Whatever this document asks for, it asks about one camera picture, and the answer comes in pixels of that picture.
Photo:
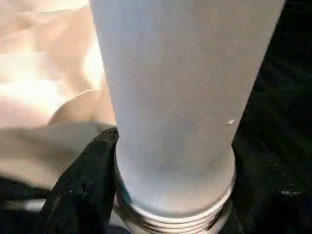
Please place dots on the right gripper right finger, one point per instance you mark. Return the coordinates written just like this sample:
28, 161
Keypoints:
268, 200

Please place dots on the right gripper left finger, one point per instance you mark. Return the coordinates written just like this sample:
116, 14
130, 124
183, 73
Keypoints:
80, 190

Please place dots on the white plastic table top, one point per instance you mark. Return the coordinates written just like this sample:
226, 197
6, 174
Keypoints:
36, 73

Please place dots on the white plastic table leg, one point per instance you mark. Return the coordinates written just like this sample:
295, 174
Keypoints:
170, 85

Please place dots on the black table mat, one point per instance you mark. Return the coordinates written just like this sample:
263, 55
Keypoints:
287, 73

